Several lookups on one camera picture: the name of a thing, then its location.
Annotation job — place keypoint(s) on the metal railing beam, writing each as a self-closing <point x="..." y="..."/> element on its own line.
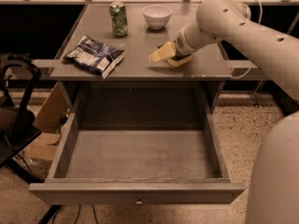
<point x="75" y="2"/>

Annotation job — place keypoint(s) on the grey open drawer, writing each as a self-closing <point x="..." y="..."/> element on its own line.
<point x="111" y="155"/>

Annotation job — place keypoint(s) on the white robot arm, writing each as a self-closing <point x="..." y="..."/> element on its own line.
<point x="274" y="185"/>

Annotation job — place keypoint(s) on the round metal drawer knob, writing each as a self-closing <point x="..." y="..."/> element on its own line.
<point x="139" y="201"/>

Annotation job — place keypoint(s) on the white bowl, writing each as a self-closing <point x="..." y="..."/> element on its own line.
<point x="157" y="16"/>

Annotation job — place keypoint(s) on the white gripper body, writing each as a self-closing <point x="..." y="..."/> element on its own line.
<point x="181" y="47"/>

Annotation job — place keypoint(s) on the green soda can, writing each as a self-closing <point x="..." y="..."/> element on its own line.
<point x="119" y="19"/>

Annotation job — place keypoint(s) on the grey cabinet counter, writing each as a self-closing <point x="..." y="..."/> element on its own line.
<point x="136" y="83"/>

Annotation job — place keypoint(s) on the green and yellow sponge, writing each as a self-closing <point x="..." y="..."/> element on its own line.
<point x="177" y="61"/>

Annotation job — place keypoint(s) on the cardboard box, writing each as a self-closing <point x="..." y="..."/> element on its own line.
<point x="49" y="120"/>

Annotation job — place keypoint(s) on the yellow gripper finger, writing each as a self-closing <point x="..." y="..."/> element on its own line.
<point x="166" y="51"/>

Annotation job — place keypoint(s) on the blue and white chip bag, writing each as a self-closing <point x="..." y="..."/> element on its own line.
<point x="97" y="57"/>

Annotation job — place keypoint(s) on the black chair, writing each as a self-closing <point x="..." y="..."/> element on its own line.
<point x="16" y="122"/>

